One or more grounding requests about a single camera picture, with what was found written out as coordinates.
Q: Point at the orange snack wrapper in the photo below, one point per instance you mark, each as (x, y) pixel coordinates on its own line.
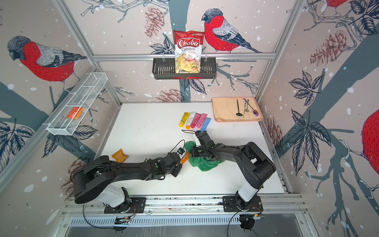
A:
(120, 156)

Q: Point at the black wall basket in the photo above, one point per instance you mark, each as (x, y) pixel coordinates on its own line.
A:
(169, 69)

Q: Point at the white wire shelf basket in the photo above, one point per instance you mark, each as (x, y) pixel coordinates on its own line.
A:
(89, 89)

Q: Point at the aluminium front rail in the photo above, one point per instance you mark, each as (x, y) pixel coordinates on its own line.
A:
(162, 205)

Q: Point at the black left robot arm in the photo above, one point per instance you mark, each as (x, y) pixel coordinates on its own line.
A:
(91, 180)

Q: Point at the dark pink toothpaste tube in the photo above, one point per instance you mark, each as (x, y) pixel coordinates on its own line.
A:
(195, 120)

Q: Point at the light blue toothpaste tube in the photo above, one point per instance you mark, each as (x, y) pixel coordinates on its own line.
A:
(205, 124)

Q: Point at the green microfibre cloth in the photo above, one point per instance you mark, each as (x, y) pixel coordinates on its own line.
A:
(203, 163)

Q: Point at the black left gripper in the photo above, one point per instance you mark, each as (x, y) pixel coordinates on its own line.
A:
(179, 168)

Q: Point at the black ladle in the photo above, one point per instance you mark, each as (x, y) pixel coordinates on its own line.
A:
(239, 114)

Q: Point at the yellow toothpaste tube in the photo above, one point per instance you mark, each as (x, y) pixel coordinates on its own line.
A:
(184, 119)

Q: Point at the white orange-capped toothpaste tube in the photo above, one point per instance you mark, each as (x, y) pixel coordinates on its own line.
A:
(189, 120)

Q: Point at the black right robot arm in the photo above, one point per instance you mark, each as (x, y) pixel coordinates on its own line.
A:
(254, 164)

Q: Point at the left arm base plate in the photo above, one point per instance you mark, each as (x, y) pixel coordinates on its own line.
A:
(130, 206)

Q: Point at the beige cloth mat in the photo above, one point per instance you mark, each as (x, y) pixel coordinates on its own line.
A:
(225, 109)

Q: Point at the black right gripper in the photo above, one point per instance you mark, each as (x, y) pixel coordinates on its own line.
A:
(194, 153)

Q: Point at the orange packet in basket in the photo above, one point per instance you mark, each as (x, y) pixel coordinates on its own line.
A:
(75, 113)

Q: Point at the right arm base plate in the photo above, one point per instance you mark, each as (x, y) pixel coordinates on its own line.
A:
(236, 203)

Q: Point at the purple spoon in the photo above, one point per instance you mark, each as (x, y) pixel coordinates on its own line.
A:
(255, 112)

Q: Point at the orange toothpaste tube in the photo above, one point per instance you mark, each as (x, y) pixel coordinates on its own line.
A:
(185, 158)

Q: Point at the light pink toothpaste tube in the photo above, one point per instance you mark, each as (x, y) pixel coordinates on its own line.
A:
(201, 120)

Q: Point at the red cassava chips bag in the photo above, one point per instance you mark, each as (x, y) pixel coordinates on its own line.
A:
(188, 48)

